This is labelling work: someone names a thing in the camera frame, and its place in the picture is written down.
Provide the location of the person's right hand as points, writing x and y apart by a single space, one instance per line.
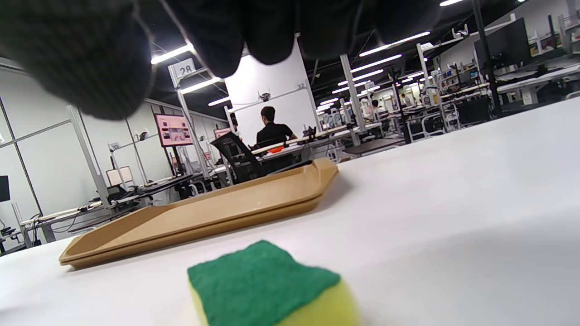
90 54

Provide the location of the brown plastic food tray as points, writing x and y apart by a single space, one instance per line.
204 213
272 217

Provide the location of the green and yellow sponge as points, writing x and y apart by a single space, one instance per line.
258 280

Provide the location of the white number sign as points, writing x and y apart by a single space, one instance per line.
185 69

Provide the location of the monitor with pink screen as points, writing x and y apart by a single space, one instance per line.
173 130

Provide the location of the black mesh office chair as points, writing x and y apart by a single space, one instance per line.
240 158

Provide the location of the dark brown side table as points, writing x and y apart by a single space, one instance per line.
374 146

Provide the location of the white rolling cart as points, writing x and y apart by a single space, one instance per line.
426 127

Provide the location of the large black monitor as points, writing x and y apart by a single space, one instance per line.
503 45

